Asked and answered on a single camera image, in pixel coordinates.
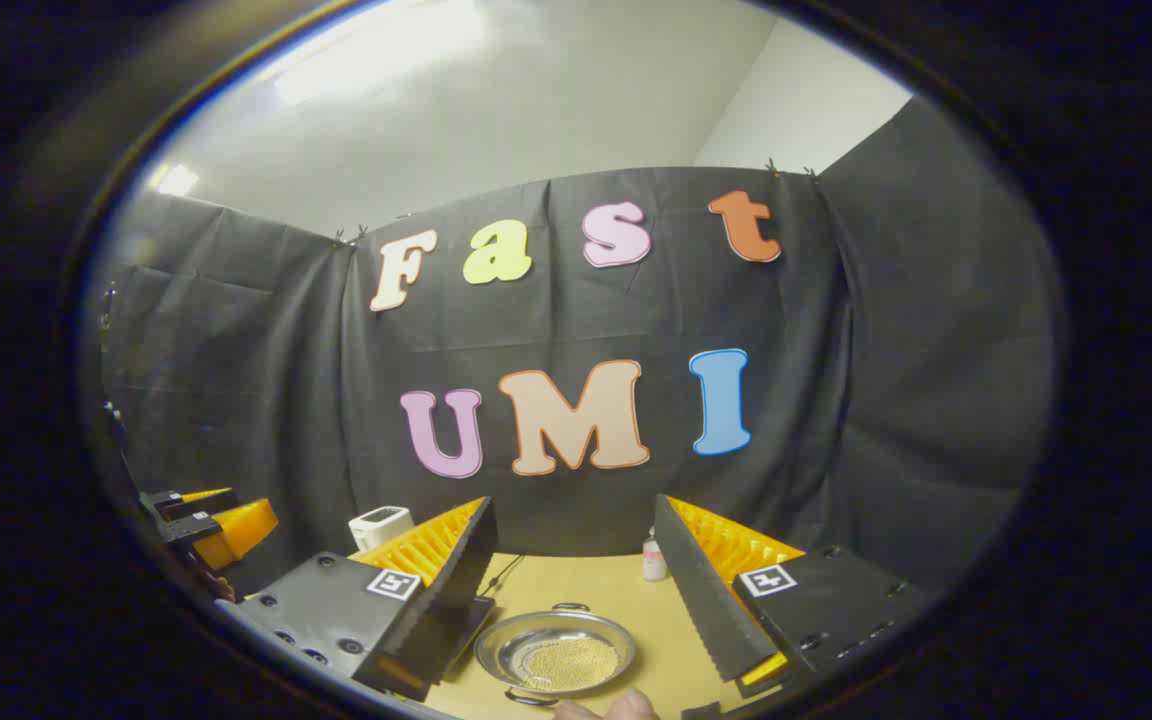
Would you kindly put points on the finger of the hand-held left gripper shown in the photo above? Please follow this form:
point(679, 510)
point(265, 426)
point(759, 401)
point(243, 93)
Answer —
point(186, 503)
point(236, 530)

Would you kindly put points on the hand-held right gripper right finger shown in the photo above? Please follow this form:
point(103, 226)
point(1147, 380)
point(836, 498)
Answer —
point(696, 600)

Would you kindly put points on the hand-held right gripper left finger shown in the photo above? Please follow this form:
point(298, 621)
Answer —
point(456, 590)

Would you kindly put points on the black induction cooktop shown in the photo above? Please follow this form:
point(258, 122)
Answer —
point(471, 625)

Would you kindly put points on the stainless steel pot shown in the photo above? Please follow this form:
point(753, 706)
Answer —
point(508, 642)

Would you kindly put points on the clear bottle with pink label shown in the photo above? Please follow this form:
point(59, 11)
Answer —
point(654, 562)

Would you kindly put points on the pile of soybeans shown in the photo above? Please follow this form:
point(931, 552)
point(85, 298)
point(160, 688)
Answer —
point(571, 662)

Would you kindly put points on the ceiling light panel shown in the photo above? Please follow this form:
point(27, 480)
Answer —
point(176, 180)

